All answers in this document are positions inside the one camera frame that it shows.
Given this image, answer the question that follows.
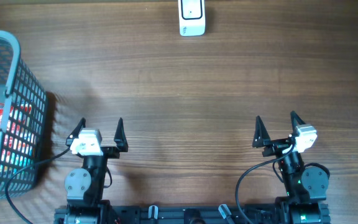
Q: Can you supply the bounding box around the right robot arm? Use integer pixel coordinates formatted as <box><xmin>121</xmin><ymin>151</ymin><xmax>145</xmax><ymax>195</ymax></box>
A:
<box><xmin>245</xmin><ymin>111</ymin><xmax>331</xmax><ymax>223</ymax></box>

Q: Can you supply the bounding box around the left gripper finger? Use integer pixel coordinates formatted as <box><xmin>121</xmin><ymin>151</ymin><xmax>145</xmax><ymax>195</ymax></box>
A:
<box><xmin>114</xmin><ymin>118</ymin><xmax>129</xmax><ymax>152</ymax></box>
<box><xmin>65</xmin><ymin>118</ymin><xmax>86</xmax><ymax>146</ymax></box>

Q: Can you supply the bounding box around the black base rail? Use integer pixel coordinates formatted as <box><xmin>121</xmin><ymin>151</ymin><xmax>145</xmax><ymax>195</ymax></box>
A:
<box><xmin>53</xmin><ymin>203</ymin><xmax>331</xmax><ymax>224</ymax></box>

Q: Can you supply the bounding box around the grey plastic shopping basket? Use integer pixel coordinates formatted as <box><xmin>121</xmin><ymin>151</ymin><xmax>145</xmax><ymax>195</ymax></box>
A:
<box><xmin>0</xmin><ymin>30</ymin><xmax>48</xmax><ymax>199</ymax></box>

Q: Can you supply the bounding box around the white barcode scanner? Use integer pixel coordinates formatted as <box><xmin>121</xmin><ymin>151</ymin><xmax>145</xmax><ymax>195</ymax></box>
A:
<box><xmin>178</xmin><ymin>0</ymin><xmax>206</xmax><ymax>37</ymax></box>

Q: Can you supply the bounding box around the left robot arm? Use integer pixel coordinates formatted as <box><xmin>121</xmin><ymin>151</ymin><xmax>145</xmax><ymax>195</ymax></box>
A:
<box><xmin>54</xmin><ymin>118</ymin><xmax>129</xmax><ymax>224</ymax></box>

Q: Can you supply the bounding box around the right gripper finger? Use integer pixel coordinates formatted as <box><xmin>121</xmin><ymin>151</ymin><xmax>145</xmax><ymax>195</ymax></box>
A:
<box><xmin>290</xmin><ymin>111</ymin><xmax>305</xmax><ymax>128</ymax></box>
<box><xmin>252</xmin><ymin>116</ymin><xmax>271</xmax><ymax>148</ymax></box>

